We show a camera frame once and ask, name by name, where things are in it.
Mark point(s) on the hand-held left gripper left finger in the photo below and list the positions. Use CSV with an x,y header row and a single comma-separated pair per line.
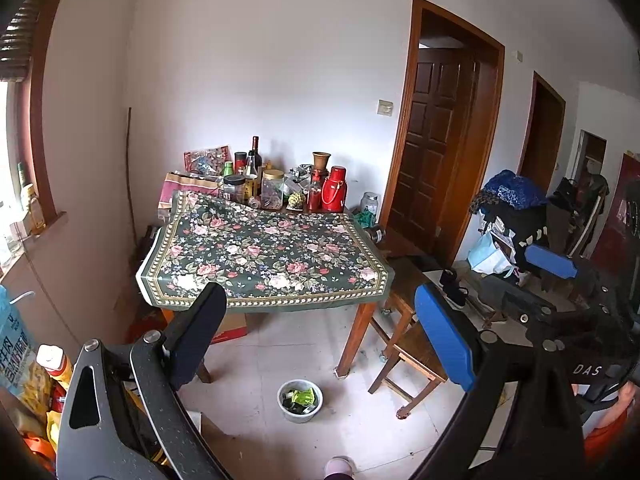
x,y
195,340

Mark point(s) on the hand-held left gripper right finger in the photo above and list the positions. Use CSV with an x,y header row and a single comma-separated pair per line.
x,y
445,340

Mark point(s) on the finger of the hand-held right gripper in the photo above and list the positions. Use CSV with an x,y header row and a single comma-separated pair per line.
x,y
545,312
550,261

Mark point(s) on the green snack wrapper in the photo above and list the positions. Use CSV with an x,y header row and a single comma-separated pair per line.
x,y
302,398

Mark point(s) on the white plastic bowl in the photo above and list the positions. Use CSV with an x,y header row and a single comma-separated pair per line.
x,y
300,417

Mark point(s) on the person's right forearm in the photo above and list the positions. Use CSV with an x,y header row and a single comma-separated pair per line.
x,y
607,442

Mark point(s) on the person's right hand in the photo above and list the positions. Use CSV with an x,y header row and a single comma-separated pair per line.
x,y
620,402

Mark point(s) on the small wooden stool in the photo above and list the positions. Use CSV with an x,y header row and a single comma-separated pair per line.
x,y
415,355

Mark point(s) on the cardboard box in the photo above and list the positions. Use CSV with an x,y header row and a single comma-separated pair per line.
x,y
230,330

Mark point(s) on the black cloth shoe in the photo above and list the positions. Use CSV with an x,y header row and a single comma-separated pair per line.
x,y
460,296
448,281

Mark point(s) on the light blue plastic bag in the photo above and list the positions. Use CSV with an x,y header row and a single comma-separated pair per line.
x,y
487,257

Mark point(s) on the red door panel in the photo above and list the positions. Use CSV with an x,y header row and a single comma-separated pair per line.
x,y
617,245

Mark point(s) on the dark wooden bench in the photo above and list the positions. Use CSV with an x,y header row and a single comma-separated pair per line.
x,y
405,272

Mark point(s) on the dark hanging coat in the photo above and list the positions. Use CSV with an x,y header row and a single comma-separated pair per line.
x,y
595,195

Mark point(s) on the blue knitted cloth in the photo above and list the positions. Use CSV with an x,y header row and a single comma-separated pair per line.
x,y
512,189

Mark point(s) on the wooden table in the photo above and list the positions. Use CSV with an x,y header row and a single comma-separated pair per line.
x,y
356,340

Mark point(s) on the floral tablecloth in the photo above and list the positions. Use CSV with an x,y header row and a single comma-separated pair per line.
x,y
260,255

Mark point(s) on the white capped bottle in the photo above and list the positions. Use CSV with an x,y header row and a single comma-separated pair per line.
x,y
50,357

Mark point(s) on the green cloth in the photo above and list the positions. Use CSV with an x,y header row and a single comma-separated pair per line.
x,y
363,218

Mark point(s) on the small glass jar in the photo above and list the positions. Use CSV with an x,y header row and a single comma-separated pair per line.
x,y
255,202

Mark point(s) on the pink patterned cloth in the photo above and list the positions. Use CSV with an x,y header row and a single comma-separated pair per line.
x,y
185,187

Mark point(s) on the black lidded jar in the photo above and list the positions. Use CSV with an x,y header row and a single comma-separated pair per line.
x,y
234,190

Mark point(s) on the clear glass jar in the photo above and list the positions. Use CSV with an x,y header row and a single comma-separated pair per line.
x,y
370,204

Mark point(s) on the brown wooden door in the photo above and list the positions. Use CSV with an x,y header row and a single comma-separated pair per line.
x,y
425,160

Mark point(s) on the person's pink slipper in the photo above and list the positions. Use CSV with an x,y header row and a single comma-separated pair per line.
x,y
340,470

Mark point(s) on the yellow label glass bottle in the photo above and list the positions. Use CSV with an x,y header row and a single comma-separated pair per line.
x,y
251,182

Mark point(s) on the yellow lidded clear jar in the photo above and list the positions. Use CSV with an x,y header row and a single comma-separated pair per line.
x,y
273,189

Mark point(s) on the small green bottle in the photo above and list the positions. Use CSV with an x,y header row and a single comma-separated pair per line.
x,y
228,169

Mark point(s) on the blue printed bag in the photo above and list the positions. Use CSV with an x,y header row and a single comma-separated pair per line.
x,y
15,340

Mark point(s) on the red snack bag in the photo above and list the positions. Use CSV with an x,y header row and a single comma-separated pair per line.
x,y
205,160

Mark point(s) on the red thermos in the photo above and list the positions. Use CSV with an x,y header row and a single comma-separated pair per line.
x,y
333,190

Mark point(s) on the red sauce bottle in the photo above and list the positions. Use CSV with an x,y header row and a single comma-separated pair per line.
x,y
314,192

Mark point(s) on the dark wine bottle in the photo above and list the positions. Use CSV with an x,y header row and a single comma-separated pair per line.
x,y
256,157

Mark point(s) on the amber oil bottle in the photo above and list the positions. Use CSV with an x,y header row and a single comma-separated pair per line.
x,y
35,212

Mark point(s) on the brown ceramic vase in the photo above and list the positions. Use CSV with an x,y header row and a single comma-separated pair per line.
x,y
321,161

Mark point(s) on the green glass bottle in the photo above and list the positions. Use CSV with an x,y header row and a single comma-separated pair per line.
x,y
23,180

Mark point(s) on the bamboo window blind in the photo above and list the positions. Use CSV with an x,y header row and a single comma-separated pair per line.
x,y
20,45

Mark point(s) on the wooden door frame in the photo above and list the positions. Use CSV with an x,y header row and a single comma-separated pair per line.
x,y
487,160
529,125

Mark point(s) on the wall light switch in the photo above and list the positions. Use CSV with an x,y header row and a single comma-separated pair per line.
x,y
385,108

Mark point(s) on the wooden window frame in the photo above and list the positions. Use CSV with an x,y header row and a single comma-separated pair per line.
x,y
42,160

